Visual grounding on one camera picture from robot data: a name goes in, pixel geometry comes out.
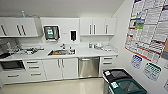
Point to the stainless steel dishwasher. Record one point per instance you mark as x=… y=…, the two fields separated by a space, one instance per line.
x=89 y=67

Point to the small dish soap bottle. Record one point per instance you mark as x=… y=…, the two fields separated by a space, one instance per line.
x=70 y=50

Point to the black soap dispenser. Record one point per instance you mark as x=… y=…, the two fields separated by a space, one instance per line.
x=73 y=35

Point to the chrome faucet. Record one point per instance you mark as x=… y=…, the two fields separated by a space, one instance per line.
x=63 y=46

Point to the steel sink basin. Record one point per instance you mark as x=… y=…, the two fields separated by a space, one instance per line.
x=61 y=52

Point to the narrow white drawer cabinet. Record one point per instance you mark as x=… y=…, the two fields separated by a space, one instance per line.
x=108 y=65

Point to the white two-door base cabinet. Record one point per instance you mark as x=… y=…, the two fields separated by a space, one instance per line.
x=60 y=68

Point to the steel paper towel dispenser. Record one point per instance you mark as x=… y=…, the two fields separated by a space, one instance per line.
x=51 y=33

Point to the dish rack with items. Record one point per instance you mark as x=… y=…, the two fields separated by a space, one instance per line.
x=26 y=51

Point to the grey bin green lid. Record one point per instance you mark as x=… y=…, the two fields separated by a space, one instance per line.
x=128 y=87

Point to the wide white drawer cabinet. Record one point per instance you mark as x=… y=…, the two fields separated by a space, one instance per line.
x=30 y=71

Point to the light blue bottle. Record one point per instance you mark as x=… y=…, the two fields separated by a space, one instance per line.
x=23 y=14

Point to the black built-in microwave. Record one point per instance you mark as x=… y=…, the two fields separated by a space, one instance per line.
x=12 y=65

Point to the white wall cabinet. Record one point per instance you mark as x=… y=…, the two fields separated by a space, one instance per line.
x=98 y=26
x=20 y=27

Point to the large wall notice poster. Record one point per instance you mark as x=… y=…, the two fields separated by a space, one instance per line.
x=148 y=28

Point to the small green wall sheet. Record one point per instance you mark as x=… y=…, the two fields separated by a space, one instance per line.
x=152 y=71

